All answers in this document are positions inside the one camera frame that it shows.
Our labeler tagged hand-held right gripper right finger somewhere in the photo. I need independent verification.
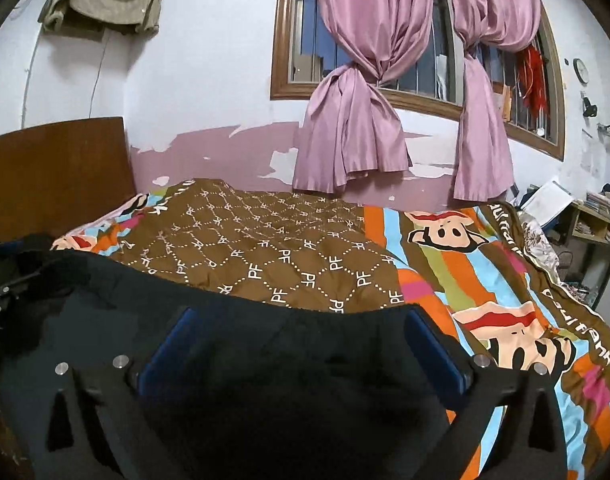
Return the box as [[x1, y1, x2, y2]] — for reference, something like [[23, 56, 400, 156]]
[[404, 305, 569, 480]]

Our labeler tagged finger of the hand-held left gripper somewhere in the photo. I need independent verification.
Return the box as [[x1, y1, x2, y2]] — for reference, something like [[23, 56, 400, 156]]
[[0, 241, 33, 306]]

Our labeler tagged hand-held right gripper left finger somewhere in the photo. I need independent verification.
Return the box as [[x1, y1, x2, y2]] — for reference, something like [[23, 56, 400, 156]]
[[34, 306, 201, 480]]

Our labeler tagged black jacket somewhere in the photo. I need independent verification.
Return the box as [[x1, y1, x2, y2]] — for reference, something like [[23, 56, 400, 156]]
[[0, 247, 467, 480]]

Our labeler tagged wooden headboard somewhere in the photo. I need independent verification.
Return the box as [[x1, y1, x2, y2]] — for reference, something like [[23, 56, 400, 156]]
[[0, 116, 136, 244]]

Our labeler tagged floral cloth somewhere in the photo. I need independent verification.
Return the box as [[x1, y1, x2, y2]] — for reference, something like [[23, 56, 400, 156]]
[[517, 209, 562, 282]]

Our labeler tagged printed cartoon blanket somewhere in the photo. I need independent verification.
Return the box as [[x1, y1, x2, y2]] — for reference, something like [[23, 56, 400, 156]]
[[0, 177, 610, 480]]

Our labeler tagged white board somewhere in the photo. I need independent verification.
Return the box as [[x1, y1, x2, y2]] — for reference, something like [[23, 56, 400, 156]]
[[519, 177, 576, 227]]

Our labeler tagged wooden shelf desk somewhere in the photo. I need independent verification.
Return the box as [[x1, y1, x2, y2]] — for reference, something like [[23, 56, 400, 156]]
[[559, 199, 610, 312]]

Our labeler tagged pink knotted curtain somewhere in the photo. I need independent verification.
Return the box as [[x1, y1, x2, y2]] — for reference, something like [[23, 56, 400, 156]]
[[292, 0, 434, 196], [442, 0, 544, 203]]

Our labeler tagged stack of papers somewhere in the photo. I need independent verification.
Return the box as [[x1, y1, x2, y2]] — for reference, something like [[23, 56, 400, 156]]
[[584, 189, 610, 213]]

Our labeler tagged red hanging decoration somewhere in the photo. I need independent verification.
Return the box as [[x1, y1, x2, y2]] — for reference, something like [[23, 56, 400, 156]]
[[515, 44, 549, 122]]

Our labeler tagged wooden framed barred window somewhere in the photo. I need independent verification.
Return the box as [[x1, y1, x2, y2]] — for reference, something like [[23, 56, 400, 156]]
[[270, 0, 566, 162]]

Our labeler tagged white wall cable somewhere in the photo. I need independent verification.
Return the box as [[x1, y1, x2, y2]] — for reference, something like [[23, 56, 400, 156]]
[[21, 34, 42, 129]]

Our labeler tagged thin wall cable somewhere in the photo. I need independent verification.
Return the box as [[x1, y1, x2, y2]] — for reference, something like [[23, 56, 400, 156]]
[[86, 35, 109, 122]]

